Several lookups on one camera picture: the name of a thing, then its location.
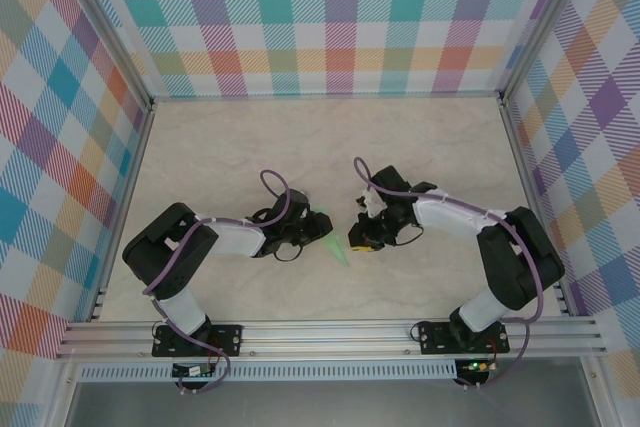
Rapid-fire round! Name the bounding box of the right gripper thin black cable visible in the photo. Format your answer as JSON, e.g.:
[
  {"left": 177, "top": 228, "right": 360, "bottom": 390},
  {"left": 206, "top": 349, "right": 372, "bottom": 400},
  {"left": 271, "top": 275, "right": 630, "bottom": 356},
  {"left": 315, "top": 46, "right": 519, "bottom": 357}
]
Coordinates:
[{"left": 387, "top": 224, "right": 426, "bottom": 248}]

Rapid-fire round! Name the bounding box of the gripper thin black cable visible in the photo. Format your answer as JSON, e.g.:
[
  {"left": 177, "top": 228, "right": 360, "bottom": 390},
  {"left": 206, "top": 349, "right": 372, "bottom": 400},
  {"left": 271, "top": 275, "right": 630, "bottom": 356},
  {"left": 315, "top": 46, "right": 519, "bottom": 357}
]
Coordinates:
[
  {"left": 272, "top": 241, "right": 304, "bottom": 263},
  {"left": 387, "top": 224, "right": 426, "bottom": 248}
]

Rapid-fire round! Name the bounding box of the left gripper thin black cable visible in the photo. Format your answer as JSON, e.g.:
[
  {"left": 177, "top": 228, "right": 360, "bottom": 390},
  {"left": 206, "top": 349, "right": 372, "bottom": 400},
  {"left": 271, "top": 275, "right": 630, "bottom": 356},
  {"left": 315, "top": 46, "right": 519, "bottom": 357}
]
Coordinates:
[{"left": 272, "top": 241, "right": 304, "bottom": 263}]

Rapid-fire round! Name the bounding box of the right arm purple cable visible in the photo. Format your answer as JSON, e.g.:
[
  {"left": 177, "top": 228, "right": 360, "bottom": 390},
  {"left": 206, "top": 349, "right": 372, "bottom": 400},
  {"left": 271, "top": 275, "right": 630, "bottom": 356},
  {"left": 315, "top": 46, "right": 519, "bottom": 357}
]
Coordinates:
[{"left": 353, "top": 155, "right": 547, "bottom": 392}]

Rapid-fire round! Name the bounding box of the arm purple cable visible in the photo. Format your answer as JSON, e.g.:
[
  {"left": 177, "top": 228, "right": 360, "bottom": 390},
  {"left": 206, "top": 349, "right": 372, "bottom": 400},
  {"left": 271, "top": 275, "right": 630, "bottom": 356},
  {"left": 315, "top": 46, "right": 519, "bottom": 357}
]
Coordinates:
[
  {"left": 143, "top": 169, "right": 293, "bottom": 396},
  {"left": 353, "top": 155, "right": 547, "bottom": 392}
]

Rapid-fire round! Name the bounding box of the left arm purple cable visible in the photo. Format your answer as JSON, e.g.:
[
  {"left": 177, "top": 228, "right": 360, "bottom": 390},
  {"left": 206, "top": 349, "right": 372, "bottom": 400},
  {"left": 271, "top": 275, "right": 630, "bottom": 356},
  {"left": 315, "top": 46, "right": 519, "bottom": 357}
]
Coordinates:
[{"left": 143, "top": 169, "right": 293, "bottom": 396}]

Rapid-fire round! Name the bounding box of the wide aluminium mounting rail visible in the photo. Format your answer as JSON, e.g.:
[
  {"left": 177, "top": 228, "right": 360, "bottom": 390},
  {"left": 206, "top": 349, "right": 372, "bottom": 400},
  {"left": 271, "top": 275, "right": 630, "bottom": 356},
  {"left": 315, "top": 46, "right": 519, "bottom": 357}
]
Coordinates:
[{"left": 55, "top": 319, "right": 609, "bottom": 361}]

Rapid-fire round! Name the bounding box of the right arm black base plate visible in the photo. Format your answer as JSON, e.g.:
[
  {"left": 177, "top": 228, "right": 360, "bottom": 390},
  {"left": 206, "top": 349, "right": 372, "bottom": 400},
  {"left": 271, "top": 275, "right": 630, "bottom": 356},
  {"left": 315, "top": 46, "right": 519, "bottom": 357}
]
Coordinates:
[{"left": 418, "top": 321, "right": 510, "bottom": 356}]

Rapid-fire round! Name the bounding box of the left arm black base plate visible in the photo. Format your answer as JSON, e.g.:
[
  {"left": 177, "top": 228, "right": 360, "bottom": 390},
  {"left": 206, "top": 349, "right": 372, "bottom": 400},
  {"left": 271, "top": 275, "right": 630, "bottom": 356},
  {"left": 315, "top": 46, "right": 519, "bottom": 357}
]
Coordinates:
[{"left": 152, "top": 324, "right": 245, "bottom": 358}]

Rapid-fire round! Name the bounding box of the slotted grey cable tray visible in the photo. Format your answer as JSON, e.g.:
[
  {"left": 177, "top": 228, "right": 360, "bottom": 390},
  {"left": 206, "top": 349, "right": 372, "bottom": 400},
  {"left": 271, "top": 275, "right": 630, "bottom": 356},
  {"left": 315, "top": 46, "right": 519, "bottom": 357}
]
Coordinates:
[{"left": 78, "top": 359, "right": 459, "bottom": 382}]

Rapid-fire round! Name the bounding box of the aluminium side frame rail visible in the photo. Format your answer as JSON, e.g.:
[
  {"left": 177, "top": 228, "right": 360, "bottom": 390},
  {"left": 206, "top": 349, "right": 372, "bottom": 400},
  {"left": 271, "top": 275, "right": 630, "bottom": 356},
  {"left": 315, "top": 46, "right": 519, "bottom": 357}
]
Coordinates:
[
  {"left": 499, "top": 99, "right": 576, "bottom": 318},
  {"left": 87, "top": 101, "right": 156, "bottom": 323}
]

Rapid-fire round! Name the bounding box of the aluminium frame post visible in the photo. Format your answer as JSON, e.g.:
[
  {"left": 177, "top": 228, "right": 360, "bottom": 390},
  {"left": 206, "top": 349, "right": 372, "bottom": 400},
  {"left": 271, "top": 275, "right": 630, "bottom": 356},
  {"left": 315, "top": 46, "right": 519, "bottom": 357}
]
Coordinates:
[
  {"left": 62, "top": 0, "right": 154, "bottom": 111},
  {"left": 499, "top": 0, "right": 594, "bottom": 108}
]

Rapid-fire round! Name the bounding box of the aluminium frame leg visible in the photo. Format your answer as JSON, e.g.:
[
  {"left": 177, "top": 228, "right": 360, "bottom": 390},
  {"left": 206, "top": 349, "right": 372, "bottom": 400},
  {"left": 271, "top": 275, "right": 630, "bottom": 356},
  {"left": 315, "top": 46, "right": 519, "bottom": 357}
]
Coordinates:
[
  {"left": 579, "top": 356, "right": 614, "bottom": 427},
  {"left": 47, "top": 359, "right": 81, "bottom": 427}
]

